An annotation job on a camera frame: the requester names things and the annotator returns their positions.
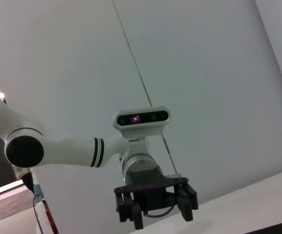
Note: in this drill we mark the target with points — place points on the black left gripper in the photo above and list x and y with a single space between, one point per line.
153 185

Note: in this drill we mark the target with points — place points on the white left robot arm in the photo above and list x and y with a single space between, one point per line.
65 151

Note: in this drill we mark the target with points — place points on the white box with red marks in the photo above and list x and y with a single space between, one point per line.
42 219

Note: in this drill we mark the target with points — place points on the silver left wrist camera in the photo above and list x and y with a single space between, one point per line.
140 119

